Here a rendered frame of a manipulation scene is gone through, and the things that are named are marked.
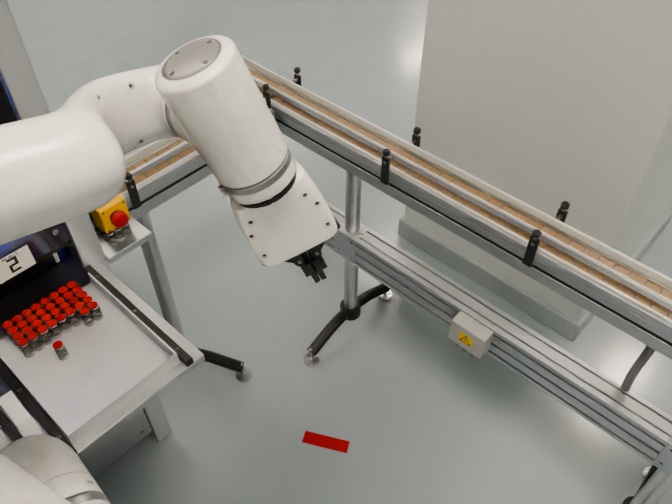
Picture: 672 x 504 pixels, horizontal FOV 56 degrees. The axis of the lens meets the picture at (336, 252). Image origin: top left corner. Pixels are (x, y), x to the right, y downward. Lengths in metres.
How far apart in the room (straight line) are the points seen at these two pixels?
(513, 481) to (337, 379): 0.70
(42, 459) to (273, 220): 0.43
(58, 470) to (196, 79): 0.54
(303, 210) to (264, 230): 0.05
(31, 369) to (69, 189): 1.01
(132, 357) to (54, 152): 0.97
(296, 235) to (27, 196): 0.31
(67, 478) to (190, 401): 1.55
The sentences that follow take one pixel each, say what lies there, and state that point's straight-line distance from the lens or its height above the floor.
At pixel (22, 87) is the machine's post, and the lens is 1.38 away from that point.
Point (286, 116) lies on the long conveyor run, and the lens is 2.00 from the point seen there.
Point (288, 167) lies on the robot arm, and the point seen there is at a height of 1.62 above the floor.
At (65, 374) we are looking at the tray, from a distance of 1.49.
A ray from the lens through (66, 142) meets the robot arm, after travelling 0.55.
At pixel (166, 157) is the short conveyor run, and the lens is 1.82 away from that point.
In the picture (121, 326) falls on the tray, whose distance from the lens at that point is 1.53.
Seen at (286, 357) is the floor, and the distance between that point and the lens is 2.48.
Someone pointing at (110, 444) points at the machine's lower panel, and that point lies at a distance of 2.19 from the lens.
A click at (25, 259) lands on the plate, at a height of 1.02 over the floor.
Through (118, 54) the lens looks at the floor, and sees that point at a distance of 4.42.
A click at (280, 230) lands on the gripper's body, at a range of 0.72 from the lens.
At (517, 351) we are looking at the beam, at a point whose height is 0.53.
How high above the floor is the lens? 2.04
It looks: 46 degrees down
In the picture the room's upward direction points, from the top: straight up
